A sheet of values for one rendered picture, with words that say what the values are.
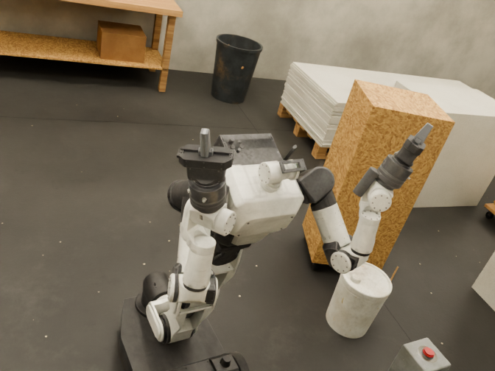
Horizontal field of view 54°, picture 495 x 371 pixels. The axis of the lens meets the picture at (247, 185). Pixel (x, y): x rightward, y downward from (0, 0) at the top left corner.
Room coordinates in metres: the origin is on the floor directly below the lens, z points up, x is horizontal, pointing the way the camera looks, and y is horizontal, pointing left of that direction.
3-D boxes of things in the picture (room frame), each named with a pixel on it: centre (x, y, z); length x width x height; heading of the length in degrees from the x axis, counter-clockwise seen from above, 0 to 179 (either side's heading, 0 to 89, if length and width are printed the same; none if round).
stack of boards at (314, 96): (5.32, -1.43, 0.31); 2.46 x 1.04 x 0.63; 118
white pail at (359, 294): (2.22, -0.82, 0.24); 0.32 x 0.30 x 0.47; 118
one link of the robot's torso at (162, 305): (1.63, 0.18, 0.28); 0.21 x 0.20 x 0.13; 36
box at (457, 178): (4.30, -1.63, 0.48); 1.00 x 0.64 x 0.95; 118
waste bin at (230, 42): (5.31, 0.50, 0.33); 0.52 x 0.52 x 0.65
